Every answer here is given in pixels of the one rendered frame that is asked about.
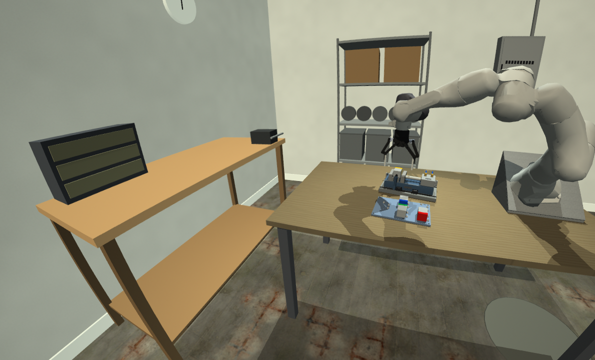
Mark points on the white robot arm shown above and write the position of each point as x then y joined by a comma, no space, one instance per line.
570,138

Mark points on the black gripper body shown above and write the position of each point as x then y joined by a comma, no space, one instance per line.
401,135

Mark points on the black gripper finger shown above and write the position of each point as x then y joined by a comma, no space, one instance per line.
385,152
412,141

